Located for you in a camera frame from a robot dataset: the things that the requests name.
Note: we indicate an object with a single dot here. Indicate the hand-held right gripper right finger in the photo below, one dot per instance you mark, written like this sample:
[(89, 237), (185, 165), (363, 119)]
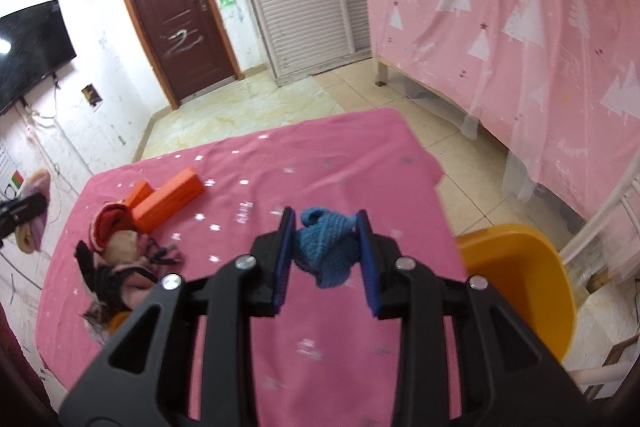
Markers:
[(367, 267)]

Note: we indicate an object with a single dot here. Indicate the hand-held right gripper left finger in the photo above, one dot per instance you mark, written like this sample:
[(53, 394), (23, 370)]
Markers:
[(286, 257)]

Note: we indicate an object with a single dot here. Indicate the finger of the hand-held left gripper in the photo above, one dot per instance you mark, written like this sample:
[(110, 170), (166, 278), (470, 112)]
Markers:
[(25, 209)]

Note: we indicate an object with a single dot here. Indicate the blue knitted cloth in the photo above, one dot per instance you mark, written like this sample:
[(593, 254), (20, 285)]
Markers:
[(325, 247)]

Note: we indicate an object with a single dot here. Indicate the short orange box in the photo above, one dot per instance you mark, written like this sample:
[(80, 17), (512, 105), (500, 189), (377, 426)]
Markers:
[(137, 194)]

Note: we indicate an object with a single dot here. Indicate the long orange box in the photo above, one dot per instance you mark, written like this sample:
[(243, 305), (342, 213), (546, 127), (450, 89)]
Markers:
[(170, 204)]

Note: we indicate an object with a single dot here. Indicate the yellow plastic bin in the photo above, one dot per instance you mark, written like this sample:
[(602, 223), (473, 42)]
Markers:
[(530, 277)]

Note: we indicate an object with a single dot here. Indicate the pink and yellow plush cloth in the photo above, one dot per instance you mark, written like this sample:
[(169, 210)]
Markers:
[(35, 234)]

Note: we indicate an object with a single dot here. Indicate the red knitted hat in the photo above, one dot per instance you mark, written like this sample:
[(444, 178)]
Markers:
[(107, 222)]

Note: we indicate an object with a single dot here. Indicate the pink star-print tablecloth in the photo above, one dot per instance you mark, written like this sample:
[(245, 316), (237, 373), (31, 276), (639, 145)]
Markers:
[(310, 167)]

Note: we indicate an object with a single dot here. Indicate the beige cloth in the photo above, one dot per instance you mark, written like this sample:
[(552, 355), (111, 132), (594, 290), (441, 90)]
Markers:
[(125, 247)]

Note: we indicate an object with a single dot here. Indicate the wooden bed leg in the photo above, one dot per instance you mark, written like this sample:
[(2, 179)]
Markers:
[(380, 74)]

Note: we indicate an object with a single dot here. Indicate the dark red door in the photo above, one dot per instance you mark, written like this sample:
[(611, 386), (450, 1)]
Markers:
[(175, 7)]

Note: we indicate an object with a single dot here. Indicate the pink tree-print curtain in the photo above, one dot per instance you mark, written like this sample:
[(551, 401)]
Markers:
[(500, 7)]

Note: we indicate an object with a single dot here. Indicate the wall outlet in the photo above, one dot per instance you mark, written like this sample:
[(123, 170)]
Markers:
[(92, 96)]

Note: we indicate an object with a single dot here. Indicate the black wall television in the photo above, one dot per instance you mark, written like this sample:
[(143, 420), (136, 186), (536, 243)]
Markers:
[(30, 52)]

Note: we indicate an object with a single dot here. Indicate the white metal frame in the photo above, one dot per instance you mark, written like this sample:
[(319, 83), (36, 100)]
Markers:
[(600, 227)]

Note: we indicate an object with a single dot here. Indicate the green wall sticker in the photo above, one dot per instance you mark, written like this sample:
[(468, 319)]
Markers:
[(226, 0)]

